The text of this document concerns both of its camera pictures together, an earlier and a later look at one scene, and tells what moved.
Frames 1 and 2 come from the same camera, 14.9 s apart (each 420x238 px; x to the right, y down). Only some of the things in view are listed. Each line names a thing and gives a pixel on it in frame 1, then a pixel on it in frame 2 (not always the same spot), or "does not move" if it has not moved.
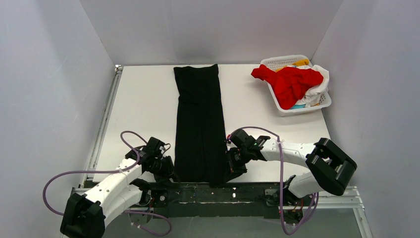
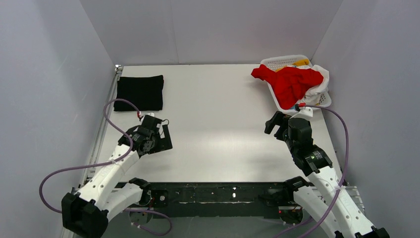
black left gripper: x=167 y=168 → x=162 y=137
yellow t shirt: x=296 y=63 does not move
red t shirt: x=288 y=83 does not move
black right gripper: x=232 y=164 → x=280 y=127
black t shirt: x=200 y=155 → x=145 y=93
